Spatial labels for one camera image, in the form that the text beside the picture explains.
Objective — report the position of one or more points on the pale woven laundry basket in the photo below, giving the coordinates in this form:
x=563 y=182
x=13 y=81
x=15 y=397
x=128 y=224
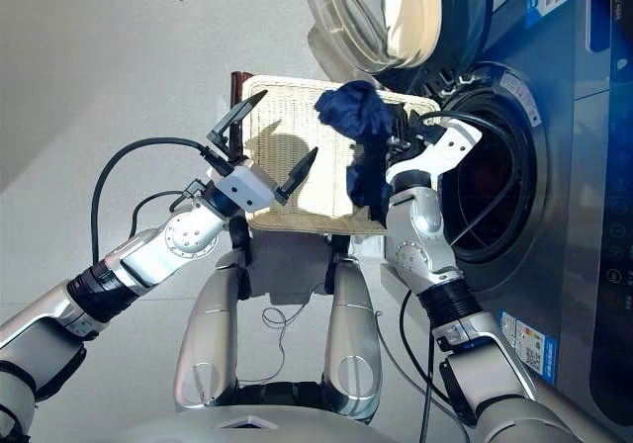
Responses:
x=297 y=112

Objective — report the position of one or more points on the navy blue cloth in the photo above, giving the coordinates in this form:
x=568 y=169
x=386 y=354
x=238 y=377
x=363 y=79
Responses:
x=356 y=112

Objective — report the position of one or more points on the grey washing machine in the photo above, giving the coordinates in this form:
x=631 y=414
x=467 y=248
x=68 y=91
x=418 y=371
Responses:
x=569 y=191

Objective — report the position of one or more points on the blue energy label sticker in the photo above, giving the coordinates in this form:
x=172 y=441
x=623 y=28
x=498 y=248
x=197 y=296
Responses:
x=529 y=344

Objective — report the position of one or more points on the silver robot torso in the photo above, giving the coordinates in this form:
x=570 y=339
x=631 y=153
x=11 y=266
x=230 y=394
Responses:
x=257 y=435

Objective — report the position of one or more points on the round glass washer door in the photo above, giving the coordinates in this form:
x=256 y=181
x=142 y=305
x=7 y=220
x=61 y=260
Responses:
x=465 y=27

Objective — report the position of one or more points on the silver robot leg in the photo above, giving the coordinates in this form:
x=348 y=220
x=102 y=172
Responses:
x=351 y=339
x=207 y=339

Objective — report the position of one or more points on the dark brown wooden stand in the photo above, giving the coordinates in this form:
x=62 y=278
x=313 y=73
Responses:
x=237 y=112

